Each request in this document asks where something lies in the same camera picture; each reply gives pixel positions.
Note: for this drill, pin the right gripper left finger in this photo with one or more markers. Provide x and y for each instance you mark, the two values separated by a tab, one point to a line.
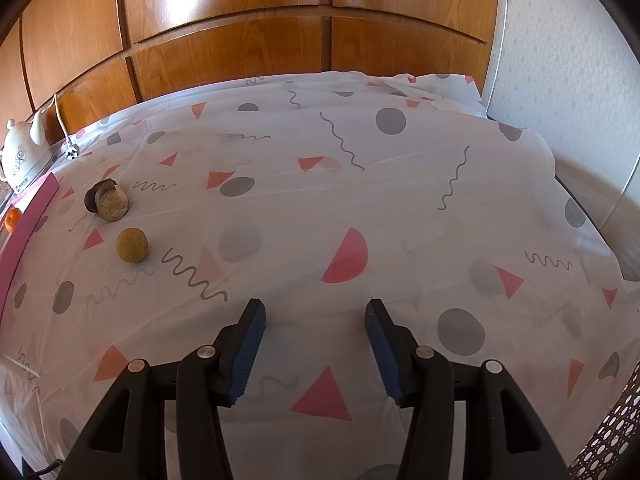
125	436

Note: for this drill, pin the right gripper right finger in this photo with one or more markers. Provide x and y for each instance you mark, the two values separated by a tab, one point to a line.
504	437

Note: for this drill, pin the yellow round fruit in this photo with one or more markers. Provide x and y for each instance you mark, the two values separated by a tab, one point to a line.
132	246

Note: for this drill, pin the dark yam chunk pale end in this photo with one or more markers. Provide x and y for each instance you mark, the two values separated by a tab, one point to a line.
113	205

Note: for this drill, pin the orange fruit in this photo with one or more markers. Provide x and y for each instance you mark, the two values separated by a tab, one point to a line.
11	219

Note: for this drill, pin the wicker chair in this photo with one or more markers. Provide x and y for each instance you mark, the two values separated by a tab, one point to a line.
613	452

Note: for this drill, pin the dark round root vegetable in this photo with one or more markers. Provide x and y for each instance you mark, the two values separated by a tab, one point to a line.
93	194

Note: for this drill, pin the pink shallow tray box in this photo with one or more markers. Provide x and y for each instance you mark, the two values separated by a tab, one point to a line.
12	251

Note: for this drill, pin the white ceramic electric kettle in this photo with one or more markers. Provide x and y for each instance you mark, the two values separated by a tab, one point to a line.
25	153

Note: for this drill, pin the patterned white tablecloth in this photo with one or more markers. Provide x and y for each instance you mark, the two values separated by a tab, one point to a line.
316	193

